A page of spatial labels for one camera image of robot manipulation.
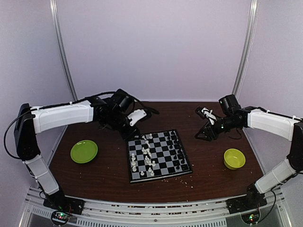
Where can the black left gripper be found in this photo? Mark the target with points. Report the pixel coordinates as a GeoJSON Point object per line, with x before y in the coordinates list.
{"type": "Point", "coordinates": [128, 136]}

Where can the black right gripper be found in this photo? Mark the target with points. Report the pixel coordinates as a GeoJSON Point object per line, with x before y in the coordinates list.
{"type": "Point", "coordinates": [208, 129]}

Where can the black white chessboard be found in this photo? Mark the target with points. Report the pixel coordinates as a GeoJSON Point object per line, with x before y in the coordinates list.
{"type": "Point", "coordinates": [157, 155]}

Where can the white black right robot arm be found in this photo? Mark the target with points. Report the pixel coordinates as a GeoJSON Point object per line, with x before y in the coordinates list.
{"type": "Point", "coordinates": [277, 140]}

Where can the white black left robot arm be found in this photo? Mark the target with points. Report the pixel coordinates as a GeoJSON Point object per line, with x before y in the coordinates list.
{"type": "Point", "coordinates": [114, 110]}

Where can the yellow-green bowl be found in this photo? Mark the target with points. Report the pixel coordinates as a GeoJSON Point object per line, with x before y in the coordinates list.
{"type": "Point", "coordinates": [234, 159]}

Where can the green plate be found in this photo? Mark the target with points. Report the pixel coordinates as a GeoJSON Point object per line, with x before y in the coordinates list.
{"type": "Point", "coordinates": [84, 151]}

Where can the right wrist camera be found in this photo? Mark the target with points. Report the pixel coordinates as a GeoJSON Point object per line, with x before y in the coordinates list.
{"type": "Point", "coordinates": [205, 113]}

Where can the right aluminium frame post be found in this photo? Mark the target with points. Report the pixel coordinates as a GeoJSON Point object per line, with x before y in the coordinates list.
{"type": "Point", "coordinates": [248, 42]}

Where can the aluminium frame post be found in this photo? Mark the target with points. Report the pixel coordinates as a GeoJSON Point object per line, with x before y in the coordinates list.
{"type": "Point", "coordinates": [62, 52]}
{"type": "Point", "coordinates": [248, 42]}

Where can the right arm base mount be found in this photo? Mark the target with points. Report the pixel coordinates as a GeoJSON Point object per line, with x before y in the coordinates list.
{"type": "Point", "coordinates": [250, 212]}

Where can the aluminium front rail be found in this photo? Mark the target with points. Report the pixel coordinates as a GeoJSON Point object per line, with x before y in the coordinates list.
{"type": "Point", "coordinates": [208, 213]}

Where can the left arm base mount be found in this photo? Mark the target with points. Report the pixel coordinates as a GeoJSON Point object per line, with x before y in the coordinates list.
{"type": "Point", "coordinates": [62, 214]}

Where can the left aluminium frame post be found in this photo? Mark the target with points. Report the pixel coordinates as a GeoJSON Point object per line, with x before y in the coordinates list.
{"type": "Point", "coordinates": [62, 52]}

